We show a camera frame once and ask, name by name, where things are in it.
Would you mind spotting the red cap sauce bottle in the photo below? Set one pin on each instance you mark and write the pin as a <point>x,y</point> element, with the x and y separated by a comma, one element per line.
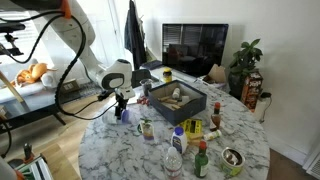
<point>215,118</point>

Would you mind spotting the green open tin can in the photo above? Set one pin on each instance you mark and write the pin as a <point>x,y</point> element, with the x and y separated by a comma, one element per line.
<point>231,161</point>

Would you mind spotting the orange snack box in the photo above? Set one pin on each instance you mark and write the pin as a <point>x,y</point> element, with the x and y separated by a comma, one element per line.
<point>251,90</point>

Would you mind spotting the dark glass cup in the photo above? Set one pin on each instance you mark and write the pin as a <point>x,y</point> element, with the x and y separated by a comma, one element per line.
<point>146,85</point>

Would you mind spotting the yellow lid vitamin bottle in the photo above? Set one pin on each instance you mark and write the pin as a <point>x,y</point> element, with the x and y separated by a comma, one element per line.
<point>167,75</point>

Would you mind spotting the black television screen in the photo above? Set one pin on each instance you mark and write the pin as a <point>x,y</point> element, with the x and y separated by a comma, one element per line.
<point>193,48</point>

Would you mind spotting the red candy wrappers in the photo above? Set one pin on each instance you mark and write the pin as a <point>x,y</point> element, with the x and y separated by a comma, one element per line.
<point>143,100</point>

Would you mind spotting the white bottle blue cap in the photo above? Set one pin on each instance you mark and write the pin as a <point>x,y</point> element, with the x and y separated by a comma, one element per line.
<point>179,139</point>

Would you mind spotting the green potted plant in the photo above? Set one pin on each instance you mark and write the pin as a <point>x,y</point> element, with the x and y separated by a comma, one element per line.
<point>244,62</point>

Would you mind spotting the green plastic lid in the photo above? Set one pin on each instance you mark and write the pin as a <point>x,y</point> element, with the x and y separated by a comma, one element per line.
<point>139,128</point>

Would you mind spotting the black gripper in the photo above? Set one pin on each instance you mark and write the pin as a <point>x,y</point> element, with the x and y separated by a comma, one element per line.
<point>122,103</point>

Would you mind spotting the dark hanging jacket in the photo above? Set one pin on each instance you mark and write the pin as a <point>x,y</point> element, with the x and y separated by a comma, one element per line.
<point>133,37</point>

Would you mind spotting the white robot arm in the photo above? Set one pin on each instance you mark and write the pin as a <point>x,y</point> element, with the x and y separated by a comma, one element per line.
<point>70,22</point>

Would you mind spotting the orange plush toy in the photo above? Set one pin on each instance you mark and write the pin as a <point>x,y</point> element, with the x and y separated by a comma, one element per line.
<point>30,75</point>

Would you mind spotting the brown cardboard box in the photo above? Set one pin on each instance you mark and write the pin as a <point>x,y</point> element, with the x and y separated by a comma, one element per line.
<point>216,75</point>

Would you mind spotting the yellow packet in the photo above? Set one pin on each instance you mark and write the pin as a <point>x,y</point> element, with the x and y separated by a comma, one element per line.
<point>192,128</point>

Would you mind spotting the dark blue cardboard box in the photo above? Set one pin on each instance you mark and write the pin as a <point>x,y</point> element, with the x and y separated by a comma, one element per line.
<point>177,101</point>

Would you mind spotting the small white lying bottle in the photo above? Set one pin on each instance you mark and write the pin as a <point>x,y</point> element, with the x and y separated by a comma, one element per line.
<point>212,135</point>

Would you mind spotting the green hot sauce bottle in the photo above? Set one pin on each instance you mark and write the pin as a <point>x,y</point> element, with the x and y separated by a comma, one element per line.
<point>201,161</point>

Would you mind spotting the clear water bottle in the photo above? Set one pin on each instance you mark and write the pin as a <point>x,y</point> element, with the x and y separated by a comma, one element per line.
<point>173,164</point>

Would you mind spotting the clear plastic cup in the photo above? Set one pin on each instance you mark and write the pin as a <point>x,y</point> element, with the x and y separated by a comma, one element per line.
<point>110,118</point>

